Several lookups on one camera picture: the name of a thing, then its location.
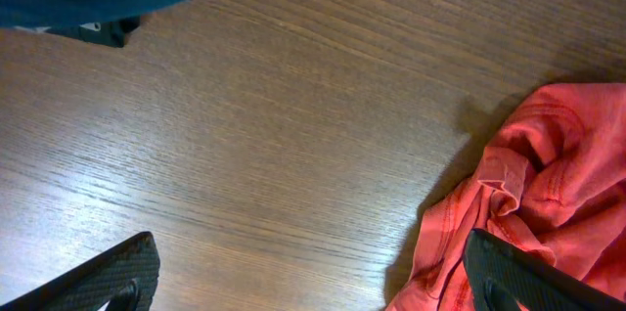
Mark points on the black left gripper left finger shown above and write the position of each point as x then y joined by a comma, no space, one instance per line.
124,277

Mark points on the black folded garment bottom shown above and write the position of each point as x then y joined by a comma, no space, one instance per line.
111,34

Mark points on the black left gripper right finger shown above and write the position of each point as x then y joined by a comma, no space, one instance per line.
503,277

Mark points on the orange printed t-shirt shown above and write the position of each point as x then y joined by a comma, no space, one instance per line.
551,182

